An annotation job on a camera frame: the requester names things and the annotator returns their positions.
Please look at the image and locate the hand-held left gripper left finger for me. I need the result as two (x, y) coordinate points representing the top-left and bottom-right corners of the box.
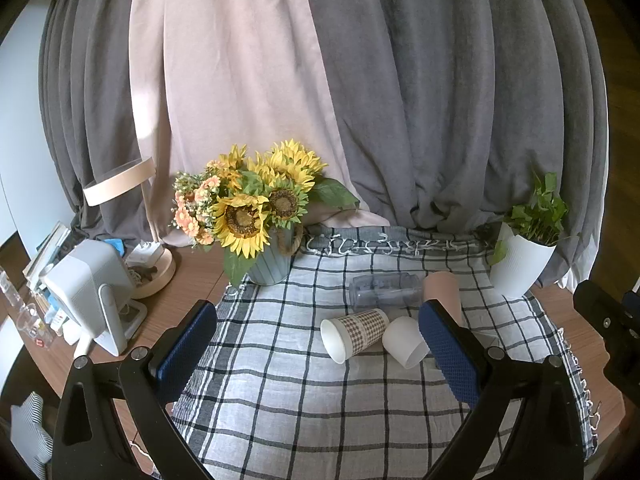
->
(47, 300), (218, 480)

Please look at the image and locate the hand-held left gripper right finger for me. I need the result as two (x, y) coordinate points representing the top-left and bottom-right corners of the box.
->
(417, 298), (586, 480)

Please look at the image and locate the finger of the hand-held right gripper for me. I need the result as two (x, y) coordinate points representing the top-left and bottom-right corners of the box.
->
(572, 280), (640, 411)

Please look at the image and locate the white paper cup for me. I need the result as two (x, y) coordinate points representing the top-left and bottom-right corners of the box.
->
(382, 316), (431, 370)

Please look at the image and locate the pink paper cup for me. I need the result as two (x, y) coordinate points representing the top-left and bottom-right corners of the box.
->
(422, 271), (498, 347)

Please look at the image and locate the clear plastic cup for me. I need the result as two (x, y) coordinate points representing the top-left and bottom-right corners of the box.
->
(348, 272), (424, 310)

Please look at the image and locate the checked brown paper cup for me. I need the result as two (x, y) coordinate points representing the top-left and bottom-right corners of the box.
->
(320, 308), (391, 365)

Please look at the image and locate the white charger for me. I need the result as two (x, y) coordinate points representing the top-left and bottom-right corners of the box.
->
(131, 241), (165, 266)

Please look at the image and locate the white plant pot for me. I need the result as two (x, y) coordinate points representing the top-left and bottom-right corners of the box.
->
(489, 222), (557, 297)

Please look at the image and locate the ribbed grey-blue vase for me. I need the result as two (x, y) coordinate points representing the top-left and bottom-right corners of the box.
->
(245, 227), (302, 287)

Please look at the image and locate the white projector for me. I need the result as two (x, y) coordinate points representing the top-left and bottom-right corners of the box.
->
(42, 239), (149, 356)

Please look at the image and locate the checked grey tablecloth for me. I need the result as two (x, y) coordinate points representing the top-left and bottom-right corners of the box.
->
(170, 225), (601, 480)

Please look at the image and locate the green potted plant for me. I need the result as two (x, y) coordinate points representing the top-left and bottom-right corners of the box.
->
(489, 171), (572, 267)

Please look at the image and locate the sunflower bouquet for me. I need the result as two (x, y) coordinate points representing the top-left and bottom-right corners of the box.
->
(172, 140), (362, 288)

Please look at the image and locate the clear plastic holder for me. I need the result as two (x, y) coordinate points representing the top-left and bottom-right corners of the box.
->
(0, 270), (57, 350)

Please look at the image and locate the row of books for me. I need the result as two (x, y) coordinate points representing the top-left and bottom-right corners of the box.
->
(22, 221), (74, 292)

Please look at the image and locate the striped cushion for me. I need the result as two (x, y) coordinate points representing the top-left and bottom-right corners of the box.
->
(10, 392), (54, 467)

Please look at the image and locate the grey curtain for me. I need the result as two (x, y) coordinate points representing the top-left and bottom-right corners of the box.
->
(37, 0), (610, 288)

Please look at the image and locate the pink curtain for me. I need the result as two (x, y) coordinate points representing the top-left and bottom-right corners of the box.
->
(129, 0), (390, 250)

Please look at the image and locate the beige ring desk lamp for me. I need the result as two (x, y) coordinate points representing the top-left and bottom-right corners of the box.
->
(82, 156), (177, 300)

